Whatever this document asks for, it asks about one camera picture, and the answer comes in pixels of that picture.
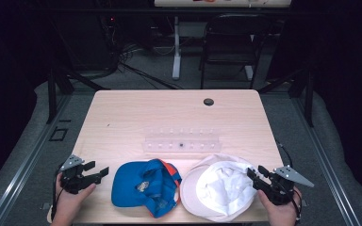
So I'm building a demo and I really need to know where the clear acrylic hat rack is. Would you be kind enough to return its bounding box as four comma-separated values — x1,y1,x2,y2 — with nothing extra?
142,126,223,155

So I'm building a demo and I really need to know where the white cap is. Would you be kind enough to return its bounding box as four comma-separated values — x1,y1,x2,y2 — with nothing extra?
179,153,260,223

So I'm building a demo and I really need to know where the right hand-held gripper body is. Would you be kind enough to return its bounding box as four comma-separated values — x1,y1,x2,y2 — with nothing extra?
261,165,316,207

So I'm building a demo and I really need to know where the white desk leg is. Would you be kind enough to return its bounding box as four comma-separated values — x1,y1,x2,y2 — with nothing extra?
172,15,183,81

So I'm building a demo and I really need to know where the person's left hand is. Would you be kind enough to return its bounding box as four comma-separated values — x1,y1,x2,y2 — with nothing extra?
50,172,97,220

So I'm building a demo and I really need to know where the person's right hand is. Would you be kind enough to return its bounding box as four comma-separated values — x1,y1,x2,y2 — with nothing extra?
256,186,304,222

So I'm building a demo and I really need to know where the black frame post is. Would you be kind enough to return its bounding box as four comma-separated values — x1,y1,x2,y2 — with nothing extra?
46,67,58,124
304,67,315,128

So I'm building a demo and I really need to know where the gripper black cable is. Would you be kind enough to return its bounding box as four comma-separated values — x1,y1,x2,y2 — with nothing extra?
51,164,66,221
275,139,304,222

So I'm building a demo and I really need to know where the aluminium frame rail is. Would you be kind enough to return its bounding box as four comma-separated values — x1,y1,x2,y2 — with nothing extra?
0,93,74,226
290,93,362,226

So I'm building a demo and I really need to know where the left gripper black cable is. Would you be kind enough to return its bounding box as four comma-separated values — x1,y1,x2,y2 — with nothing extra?
51,164,66,221

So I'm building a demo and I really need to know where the blue and orange cap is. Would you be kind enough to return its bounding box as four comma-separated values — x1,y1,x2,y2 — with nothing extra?
110,157,183,219

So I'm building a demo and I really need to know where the black floor cable bundle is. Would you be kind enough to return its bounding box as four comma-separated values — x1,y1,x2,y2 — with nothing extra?
99,15,183,91

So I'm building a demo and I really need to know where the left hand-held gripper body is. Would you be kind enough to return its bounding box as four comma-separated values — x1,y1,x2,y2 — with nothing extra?
58,153,103,195

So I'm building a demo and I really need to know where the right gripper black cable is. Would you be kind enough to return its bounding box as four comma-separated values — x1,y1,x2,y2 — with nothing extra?
275,139,304,222

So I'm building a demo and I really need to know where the black folding chair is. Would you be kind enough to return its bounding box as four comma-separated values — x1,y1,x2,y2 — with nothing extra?
198,12,274,90

